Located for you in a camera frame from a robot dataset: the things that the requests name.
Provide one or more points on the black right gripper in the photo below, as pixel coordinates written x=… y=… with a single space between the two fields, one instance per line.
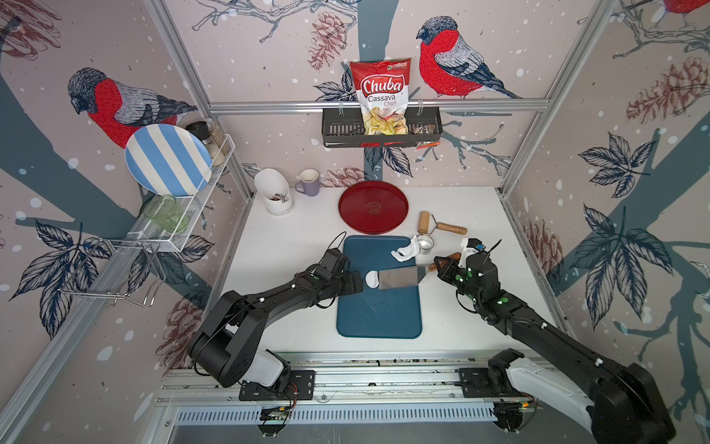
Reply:
x=444 y=272

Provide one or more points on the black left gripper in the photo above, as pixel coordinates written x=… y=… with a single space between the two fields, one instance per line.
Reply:
x=350 y=285

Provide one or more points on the round cut dough wrapper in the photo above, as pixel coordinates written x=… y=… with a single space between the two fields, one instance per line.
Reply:
x=372 y=279

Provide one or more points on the metal spatula wooden handle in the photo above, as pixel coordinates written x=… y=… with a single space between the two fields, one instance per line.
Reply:
x=411 y=276

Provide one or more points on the white dough piece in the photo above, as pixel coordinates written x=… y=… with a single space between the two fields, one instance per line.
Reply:
x=403 y=254

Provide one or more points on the wooden dough roller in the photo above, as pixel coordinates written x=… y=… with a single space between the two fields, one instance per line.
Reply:
x=427 y=224

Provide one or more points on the teal cutting board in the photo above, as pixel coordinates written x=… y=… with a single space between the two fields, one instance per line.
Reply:
x=373 y=313

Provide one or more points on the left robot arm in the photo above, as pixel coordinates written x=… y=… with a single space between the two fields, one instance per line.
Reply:
x=226 y=346

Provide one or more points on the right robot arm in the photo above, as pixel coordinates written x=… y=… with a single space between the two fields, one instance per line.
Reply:
x=615 y=403

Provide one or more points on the red round tray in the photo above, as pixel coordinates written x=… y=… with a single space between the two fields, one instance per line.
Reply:
x=373 y=207

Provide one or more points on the purple mug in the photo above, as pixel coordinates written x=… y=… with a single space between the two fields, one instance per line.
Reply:
x=308 y=182

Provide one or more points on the white cutlery holder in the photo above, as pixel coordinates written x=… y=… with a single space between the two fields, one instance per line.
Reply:
x=274 y=189

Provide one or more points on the Chuba cassava chips bag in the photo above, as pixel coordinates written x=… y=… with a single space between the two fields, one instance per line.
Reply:
x=382 y=90

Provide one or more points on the spice jar silver lid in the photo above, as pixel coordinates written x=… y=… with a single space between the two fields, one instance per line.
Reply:
x=217 y=145

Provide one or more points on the green glass cup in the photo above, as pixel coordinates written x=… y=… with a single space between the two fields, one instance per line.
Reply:
x=167 y=213

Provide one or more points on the spice jar dark lid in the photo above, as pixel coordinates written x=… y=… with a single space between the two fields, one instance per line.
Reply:
x=201 y=130

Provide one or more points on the blue striped plate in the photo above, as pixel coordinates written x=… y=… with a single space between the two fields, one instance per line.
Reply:
x=168 y=160

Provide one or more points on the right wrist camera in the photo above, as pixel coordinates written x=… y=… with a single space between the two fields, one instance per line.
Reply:
x=470 y=246

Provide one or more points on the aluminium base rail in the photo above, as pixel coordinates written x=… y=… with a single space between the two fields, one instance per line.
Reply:
x=351 y=390

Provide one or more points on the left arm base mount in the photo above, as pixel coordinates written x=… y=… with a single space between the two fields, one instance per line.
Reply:
x=290 y=385

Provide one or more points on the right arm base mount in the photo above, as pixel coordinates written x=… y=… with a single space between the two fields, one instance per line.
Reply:
x=491 y=381

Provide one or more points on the black wire wall basket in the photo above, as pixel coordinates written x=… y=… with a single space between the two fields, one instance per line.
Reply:
x=345 y=129

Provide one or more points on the clear wire wall shelf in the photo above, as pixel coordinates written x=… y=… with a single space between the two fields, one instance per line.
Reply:
x=146 y=235

